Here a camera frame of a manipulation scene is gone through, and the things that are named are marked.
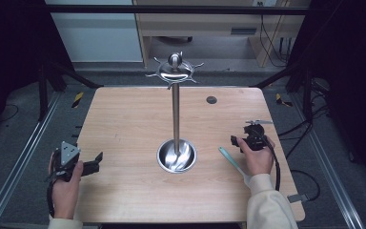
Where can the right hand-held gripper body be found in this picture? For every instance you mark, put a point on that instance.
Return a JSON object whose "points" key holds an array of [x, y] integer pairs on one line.
{"points": [[254, 138]]}

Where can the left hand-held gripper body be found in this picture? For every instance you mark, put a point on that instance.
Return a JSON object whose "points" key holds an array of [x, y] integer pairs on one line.
{"points": [[67, 156]]}

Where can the steel utensil rack with hooks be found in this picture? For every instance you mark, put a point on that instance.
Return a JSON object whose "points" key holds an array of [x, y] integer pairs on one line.
{"points": [[175, 117]]}

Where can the person's right hand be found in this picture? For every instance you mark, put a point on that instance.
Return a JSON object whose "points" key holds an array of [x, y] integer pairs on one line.
{"points": [[260, 160]]}

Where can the person's left hand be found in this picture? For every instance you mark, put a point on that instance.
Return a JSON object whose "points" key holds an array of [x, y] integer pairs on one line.
{"points": [[65, 198]]}

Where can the small black table clip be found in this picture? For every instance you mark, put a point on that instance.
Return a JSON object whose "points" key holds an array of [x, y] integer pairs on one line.
{"points": [[75, 135], [78, 127]]}

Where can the yellow black striped tape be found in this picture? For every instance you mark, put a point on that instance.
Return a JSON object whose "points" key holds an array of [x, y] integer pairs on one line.
{"points": [[281, 99], [77, 99]]}

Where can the dark round table grommet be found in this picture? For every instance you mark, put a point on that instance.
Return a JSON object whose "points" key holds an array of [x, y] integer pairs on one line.
{"points": [[211, 99]]}

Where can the black metal stand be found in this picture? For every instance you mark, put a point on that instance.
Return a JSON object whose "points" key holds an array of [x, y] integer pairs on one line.
{"points": [[295, 82], [54, 79]]}

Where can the light wooden desk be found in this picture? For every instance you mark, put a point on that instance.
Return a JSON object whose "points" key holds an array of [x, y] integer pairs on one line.
{"points": [[203, 24]]}

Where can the white cabinet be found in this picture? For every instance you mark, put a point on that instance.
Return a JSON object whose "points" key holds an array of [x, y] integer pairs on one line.
{"points": [[98, 35]]}

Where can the aluminium floor rail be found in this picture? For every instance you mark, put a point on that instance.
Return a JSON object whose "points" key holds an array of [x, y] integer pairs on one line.
{"points": [[19, 159], [327, 159]]}

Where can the grey metal bracket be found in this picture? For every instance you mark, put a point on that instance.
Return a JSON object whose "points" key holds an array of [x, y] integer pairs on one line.
{"points": [[297, 198]]}

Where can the black horizontal frame bar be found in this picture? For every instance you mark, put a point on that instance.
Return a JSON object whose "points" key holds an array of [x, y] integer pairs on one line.
{"points": [[171, 9]]}

